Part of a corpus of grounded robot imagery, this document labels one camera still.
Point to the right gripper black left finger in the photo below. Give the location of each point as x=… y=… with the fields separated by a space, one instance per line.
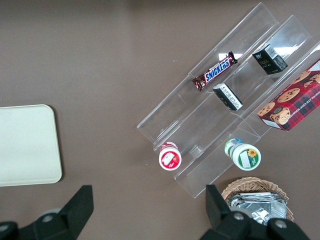
x=65 y=220

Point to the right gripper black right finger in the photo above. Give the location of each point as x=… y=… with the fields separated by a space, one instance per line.
x=225 y=225

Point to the light wicker basket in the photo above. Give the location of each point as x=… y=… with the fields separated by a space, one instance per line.
x=250 y=185

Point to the beige plastic tray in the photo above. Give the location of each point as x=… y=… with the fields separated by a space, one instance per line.
x=25 y=145

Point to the silver foil wrapped packets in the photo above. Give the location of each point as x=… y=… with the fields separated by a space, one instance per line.
x=262 y=207

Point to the green lid yogurt bottle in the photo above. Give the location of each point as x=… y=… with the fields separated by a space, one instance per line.
x=246 y=156

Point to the red lid yogurt bottle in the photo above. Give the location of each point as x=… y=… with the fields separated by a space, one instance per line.
x=170 y=158

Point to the clear acrylic stepped shelf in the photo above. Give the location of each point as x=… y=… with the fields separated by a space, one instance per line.
x=175 y=112

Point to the small black box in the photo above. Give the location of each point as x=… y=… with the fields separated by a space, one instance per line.
x=268 y=62
x=227 y=97

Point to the red tartan cookie box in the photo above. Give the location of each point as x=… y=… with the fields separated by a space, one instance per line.
x=292 y=100

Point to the Snickers chocolate bar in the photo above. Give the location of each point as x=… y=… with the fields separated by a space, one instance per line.
x=217 y=71

